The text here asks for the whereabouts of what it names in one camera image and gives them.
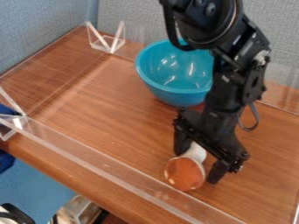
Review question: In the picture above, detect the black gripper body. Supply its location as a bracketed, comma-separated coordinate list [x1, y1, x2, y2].
[173, 106, 249, 172]

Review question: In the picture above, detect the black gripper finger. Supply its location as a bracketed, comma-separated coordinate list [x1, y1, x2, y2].
[208, 160, 230, 185]
[174, 129, 193, 156]

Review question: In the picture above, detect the brown white toy mushroom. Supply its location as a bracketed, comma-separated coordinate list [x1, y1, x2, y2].
[163, 142, 208, 192]

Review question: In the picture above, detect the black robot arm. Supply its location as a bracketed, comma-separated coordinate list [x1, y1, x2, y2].
[159, 0, 272, 184]

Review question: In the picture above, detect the blue plastic bowl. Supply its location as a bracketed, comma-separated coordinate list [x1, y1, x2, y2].
[135, 39, 214, 107]

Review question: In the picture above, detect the clear acrylic back barrier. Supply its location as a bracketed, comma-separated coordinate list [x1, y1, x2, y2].
[117, 23, 299, 116]

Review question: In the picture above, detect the clear acrylic barrier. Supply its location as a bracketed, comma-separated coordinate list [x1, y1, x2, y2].
[7, 116, 245, 224]
[117, 23, 299, 116]

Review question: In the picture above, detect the clear acrylic front barrier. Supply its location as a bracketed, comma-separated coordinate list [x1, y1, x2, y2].
[7, 116, 245, 224]

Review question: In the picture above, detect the metal object under table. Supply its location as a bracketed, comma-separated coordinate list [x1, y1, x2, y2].
[49, 195, 103, 224]

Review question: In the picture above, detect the blue cloth object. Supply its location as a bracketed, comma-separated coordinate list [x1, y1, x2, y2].
[0, 103, 19, 174]

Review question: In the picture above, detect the black white object bottom-left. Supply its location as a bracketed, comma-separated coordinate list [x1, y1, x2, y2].
[0, 203, 37, 224]

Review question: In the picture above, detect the black cable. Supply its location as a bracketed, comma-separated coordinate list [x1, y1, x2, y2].
[237, 101, 262, 132]

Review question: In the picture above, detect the clear acrylic corner bracket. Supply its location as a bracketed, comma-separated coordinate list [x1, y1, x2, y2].
[86, 21, 127, 54]

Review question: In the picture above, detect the clear acrylic left bracket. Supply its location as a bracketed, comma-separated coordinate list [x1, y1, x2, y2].
[0, 87, 27, 141]

